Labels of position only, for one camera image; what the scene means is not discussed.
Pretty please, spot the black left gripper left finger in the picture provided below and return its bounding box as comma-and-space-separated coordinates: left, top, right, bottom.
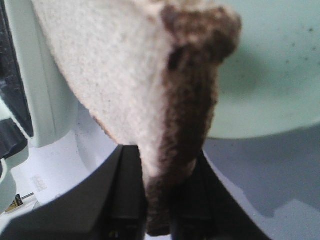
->
0, 145, 147, 240

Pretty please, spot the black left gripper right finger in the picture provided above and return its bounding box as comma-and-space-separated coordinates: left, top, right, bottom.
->
170, 152, 268, 240

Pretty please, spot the bread slice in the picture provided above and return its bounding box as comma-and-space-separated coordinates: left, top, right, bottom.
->
32, 0, 242, 237

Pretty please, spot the green breakfast maker base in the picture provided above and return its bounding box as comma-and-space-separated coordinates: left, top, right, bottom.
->
0, 0, 79, 213

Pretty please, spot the light green round plate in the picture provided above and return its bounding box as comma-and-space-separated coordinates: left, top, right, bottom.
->
209, 0, 320, 139

